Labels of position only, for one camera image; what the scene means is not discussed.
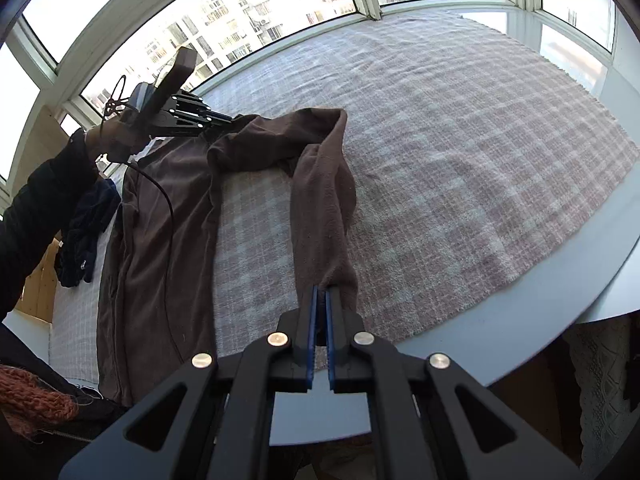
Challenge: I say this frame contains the orange knit scarf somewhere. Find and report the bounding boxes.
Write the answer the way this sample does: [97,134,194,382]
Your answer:
[0,364,82,437]

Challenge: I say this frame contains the person's left forearm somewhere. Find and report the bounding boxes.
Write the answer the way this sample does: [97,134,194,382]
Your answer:
[0,129,102,322]

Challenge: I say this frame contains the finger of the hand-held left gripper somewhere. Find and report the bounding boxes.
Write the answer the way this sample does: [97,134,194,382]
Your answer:
[169,91,234,124]
[154,120,222,139]

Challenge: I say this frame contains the apartment buildings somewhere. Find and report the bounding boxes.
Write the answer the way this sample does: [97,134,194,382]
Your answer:
[82,0,473,103]

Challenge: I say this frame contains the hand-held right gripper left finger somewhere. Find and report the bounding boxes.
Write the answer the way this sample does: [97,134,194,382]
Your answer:
[59,284,320,480]

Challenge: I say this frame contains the black cable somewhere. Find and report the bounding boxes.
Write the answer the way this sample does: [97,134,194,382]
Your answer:
[99,74,188,367]

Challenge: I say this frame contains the white window frame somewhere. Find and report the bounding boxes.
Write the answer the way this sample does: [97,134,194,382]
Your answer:
[0,0,621,211]

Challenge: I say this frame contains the dark blue garment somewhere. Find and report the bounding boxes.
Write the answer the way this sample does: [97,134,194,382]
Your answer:
[56,177,122,289]

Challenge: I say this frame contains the white lace cloth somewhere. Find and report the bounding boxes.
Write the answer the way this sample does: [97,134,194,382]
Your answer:
[564,317,640,473]

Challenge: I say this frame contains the person's left hand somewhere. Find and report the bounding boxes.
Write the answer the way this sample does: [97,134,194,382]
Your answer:
[84,112,152,164]

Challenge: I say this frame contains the brown fleece top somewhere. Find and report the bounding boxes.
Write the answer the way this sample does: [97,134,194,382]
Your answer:
[96,107,359,408]

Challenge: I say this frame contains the plaid blanket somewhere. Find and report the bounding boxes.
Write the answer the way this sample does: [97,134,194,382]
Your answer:
[47,6,640,380]

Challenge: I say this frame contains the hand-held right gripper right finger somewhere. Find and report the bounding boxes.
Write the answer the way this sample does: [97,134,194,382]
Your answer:
[325,286,584,480]

